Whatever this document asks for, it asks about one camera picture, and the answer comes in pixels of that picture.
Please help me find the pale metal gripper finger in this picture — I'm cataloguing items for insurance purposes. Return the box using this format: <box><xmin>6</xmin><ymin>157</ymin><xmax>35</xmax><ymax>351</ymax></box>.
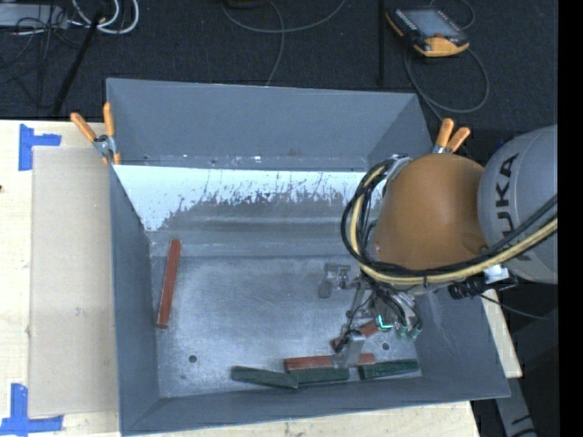
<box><xmin>317</xmin><ymin>263</ymin><xmax>353</xmax><ymax>300</ymax></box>
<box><xmin>334</xmin><ymin>332</ymin><xmax>367</xmax><ymax>368</ymax></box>

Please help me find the red-brown flat block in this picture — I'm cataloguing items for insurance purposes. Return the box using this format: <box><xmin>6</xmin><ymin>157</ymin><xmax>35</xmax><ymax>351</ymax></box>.
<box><xmin>331</xmin><ymin>322</ymin><xmax>381</xmax><ymax>351</ymax></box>
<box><xmin>155</xmin><ymin>239</ymin><xmax>183</xmax><ymax>330</ymax></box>
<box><xmin>282</xmin><ymin>353</ymin><xmax>377</xmax><ymax>373</ymax></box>

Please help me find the dark green flat block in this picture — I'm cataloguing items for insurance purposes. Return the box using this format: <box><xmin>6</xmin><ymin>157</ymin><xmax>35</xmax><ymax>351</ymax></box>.
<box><xmin>230</xmin><ymin>365</ymin><xmax>301</xmax><ymax>391</ymax></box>
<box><xmin>291</xmin><ymin>367</ymin><xmax>352</xmax><ymax>386</ymax></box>
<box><xmin>357</xmin><ymin>358</ymin><xmax>421</xmax><ymax>381</ymax></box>

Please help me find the grey metal bin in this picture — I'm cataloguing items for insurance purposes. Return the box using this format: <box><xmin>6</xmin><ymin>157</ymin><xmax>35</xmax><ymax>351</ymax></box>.
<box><xmin>105</xmin><ymin>77</ymin><xmax>512</xmax><ymax>437</ymax></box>

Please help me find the brown cardboard board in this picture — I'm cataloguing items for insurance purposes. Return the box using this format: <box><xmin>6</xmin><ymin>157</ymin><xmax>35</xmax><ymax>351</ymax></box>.
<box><xmin>27</xmin><ymin>146</ymin><xmax>121</xmax><ymax>419</ymax></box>

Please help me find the black cylinder on white bracket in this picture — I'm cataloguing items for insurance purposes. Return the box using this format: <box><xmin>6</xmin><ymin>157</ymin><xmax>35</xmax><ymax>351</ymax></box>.
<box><xmin>447</xmin><ymin>264</ymin><xmax>518</xmax><ymax>300</ymax></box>

